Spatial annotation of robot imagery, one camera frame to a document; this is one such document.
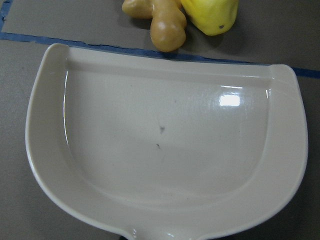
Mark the beige plastic dustpan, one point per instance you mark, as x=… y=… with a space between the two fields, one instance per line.
x=159 y=149

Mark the tan toy ginger root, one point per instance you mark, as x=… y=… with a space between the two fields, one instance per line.
x=168 y=22

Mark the yellow toy potato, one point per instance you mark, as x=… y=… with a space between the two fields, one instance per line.
x=212 y=17

